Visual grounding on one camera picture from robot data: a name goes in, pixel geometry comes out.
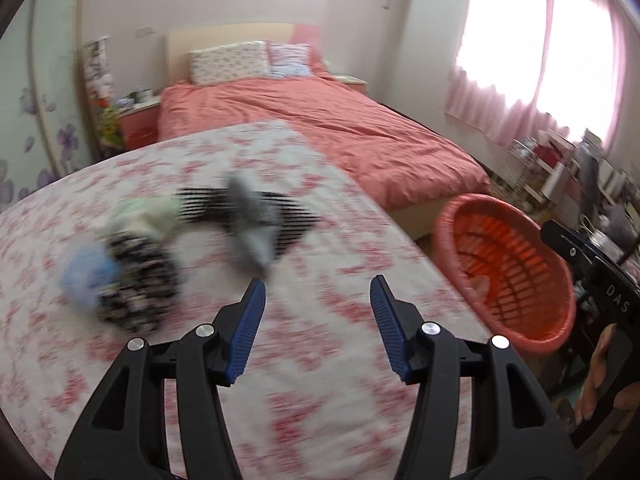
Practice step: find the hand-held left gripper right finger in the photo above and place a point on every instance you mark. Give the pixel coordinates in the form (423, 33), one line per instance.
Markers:
(392, 340)

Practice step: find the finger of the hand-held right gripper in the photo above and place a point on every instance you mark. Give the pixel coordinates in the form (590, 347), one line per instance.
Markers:
(575, 245)

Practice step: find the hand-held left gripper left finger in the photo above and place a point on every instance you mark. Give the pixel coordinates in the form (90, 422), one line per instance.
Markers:
(245, 340)

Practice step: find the orange plastic laundry basket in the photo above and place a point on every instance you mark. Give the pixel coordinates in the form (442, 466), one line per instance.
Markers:
(525, 285)

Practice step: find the grey cloth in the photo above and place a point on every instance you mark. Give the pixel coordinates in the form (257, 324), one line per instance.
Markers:
(250, 230)

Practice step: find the black floral scrunchie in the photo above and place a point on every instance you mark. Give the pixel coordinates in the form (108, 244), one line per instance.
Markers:
(140, 280)

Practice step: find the pale green cloth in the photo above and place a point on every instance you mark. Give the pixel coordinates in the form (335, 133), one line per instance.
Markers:
(145, 215)

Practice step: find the blue plastic bag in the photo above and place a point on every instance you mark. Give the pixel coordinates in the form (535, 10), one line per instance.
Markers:
(87, 275)

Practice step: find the person's right hand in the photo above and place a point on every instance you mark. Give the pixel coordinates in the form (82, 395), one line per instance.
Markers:
(605, 375)

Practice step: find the white shelf unit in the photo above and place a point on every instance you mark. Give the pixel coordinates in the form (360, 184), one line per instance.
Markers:
(555, 160)

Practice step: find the pink floral tablecloth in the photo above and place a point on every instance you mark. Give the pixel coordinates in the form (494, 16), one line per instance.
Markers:
(350, 260)

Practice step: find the pink curtain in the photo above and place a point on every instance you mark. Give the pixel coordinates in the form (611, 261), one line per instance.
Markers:
(550, 120)
(465, 105)

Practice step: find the bed with pink duvet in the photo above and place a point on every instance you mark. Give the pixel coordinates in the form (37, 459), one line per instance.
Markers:
(375, 145)

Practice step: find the pink nightstand with mugs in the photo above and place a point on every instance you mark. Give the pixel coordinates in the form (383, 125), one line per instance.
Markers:
(140, 125)

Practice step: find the green yellow plush toy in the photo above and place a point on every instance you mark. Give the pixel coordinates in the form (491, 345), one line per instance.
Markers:
(110, 127)

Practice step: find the white mug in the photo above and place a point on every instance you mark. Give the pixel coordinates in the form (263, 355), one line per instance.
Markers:
(145, 95)

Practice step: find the floral pillow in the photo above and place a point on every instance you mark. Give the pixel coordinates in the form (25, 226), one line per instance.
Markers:
(227, 62)

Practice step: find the pink striped pillow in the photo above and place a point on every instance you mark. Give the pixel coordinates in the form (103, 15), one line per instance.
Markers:
(292, 60)

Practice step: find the white plush toy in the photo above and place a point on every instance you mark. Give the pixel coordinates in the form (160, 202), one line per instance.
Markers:
(101, 85)

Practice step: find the cream pink headboard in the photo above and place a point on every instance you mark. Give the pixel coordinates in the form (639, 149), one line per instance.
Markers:
(225, 35)

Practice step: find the wardrobe with purple flower doors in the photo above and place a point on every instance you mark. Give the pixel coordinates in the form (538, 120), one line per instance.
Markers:
(30, 110)

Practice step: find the wall outlet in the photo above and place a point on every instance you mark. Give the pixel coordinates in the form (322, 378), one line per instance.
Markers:
(144, 31)

